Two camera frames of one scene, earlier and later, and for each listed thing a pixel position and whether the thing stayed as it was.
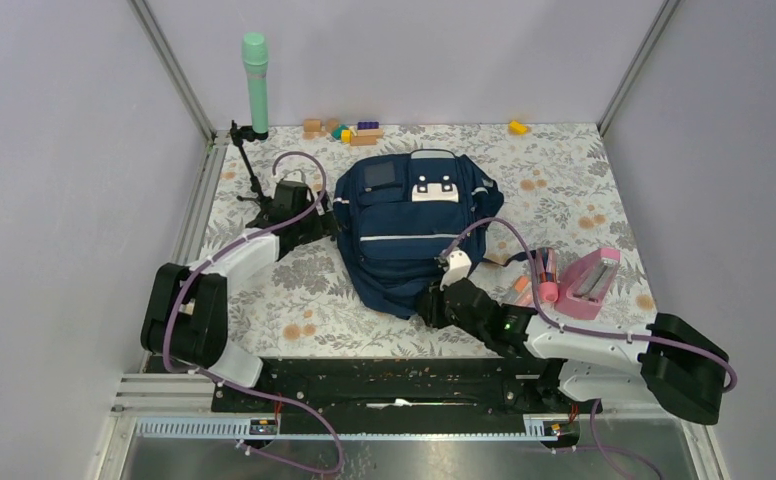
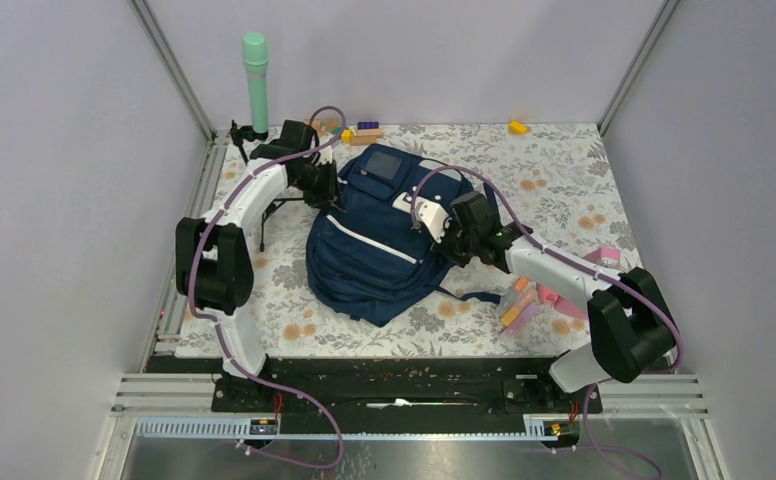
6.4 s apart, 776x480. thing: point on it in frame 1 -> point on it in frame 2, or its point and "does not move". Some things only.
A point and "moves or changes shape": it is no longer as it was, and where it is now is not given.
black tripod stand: [265, 206] does not move
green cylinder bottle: [254, 48] does not move
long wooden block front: [363, 140] does not move
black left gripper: [325, 225] -> [328, 197]
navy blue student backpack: [397, 214] moves or changes shape
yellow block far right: [517, 127] does not move
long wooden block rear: [370, 132] does not move
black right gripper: [429, 307] -> [442, 247]
